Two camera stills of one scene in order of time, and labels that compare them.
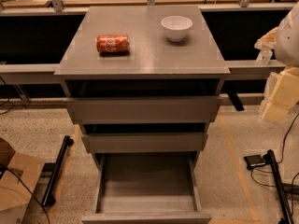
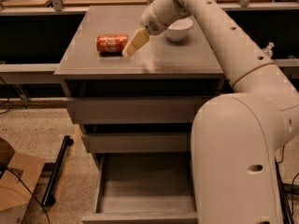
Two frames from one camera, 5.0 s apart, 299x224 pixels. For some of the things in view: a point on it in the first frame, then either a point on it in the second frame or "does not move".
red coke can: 113,43 does not move
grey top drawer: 146,109 does not move
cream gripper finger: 282,94 -> 156,19
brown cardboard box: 19,175 does not move
